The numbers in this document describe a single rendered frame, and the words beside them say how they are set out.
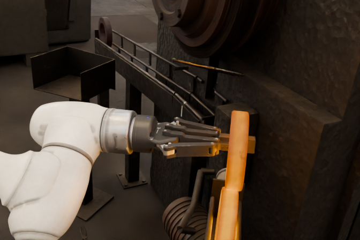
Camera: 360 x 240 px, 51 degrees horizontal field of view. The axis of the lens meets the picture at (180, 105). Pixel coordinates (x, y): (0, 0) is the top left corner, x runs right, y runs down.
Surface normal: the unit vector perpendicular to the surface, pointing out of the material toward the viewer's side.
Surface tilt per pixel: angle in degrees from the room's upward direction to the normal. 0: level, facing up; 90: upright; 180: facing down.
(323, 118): 0
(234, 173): 90
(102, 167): 0
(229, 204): 16
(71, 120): 30
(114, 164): 0
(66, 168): 36
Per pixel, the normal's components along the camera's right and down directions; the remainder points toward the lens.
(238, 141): -0.10, -0.33
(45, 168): 0.43, -0.58
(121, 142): -0.16, 0.42
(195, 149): 0.07, 0.43
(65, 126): -0.08, -0.58
